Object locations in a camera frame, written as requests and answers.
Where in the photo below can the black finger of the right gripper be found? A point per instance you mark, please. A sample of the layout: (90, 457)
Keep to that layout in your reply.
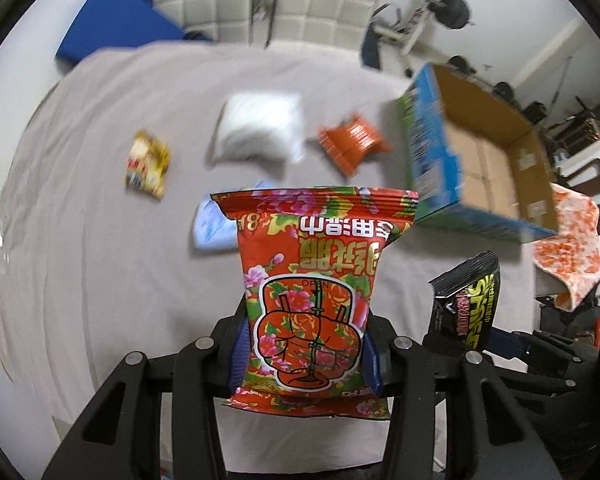
(544, 353)

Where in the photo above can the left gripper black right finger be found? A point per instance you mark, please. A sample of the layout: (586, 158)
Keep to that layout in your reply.
(488, 436)

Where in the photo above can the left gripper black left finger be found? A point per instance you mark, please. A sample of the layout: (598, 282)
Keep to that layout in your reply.
(117, 435)

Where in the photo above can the black yellow snack bag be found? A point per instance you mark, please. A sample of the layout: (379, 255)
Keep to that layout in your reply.
(465, 301)

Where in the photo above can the light blue snack bag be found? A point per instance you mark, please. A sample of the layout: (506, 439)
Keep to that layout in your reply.
(211, 230)

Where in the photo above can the red floral snack bag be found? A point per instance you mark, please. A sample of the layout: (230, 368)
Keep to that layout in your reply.
(309, 263)

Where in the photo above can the orange snack bag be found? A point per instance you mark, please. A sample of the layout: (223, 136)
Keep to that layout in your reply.
(348, 144)

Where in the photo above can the orange white patterned cloth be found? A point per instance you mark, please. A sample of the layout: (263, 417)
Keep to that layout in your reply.
(573, 255)

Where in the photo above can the brown wooden chair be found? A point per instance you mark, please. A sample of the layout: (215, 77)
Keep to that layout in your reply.
(586, 179)

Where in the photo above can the grey bed sheet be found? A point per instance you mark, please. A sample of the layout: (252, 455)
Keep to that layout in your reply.
(109, 241)

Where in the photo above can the blue printed cardboard box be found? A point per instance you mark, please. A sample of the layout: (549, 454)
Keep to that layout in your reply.
(477, 164)

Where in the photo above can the yellow snack packet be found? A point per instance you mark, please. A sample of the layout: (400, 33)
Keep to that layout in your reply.
(148, 162)

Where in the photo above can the blue black bench pad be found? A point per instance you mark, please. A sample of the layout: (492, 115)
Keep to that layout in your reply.
(370, 53)

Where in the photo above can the white weight bench rack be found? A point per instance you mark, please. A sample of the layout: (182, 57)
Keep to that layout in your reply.
(404, 32)

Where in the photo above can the white plastic bag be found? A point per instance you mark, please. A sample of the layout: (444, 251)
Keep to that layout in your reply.
(262, 125)

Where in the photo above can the black barbell weight plate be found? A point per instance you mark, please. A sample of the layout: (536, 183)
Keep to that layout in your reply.
(452, 14)

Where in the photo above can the right beige tufted chair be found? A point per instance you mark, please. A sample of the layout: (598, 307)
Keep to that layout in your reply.
(339, 25)

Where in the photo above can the blue foam mat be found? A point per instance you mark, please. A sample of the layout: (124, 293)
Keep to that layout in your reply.
(102, 24)

